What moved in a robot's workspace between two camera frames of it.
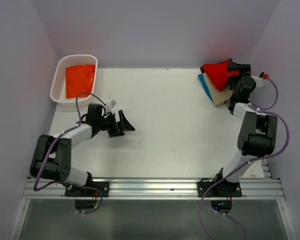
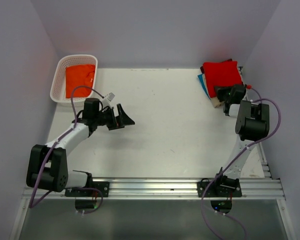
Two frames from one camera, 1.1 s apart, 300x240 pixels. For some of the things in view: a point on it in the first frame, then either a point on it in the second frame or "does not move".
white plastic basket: [58, 90] does not move
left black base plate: [103, 186] does not move
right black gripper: [244, 69] to [220, 92]
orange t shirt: [79, 79] does not move
